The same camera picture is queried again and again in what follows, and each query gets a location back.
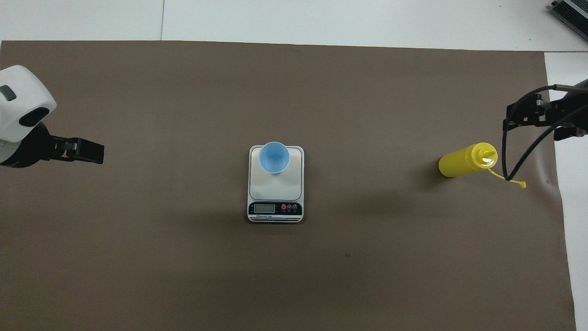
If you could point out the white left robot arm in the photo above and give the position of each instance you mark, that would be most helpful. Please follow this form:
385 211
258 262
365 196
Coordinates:
20 99

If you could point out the light blue cup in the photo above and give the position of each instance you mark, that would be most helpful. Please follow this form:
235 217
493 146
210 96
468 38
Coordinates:
274 157

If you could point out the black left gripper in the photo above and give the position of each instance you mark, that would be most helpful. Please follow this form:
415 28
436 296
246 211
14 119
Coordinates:
30 149

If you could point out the brown paper mat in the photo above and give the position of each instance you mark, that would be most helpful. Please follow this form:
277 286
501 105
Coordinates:
367 257

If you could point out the silver digital kitchen scale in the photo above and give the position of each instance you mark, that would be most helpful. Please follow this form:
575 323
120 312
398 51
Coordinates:
275 188

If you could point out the yellow squeeze bottle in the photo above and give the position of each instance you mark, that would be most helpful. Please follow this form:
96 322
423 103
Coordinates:
461 162

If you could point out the grey metal device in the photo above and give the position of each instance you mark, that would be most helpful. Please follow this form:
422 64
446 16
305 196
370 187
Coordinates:
574 16

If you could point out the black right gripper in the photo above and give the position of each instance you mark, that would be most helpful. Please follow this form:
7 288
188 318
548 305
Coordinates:
572 108

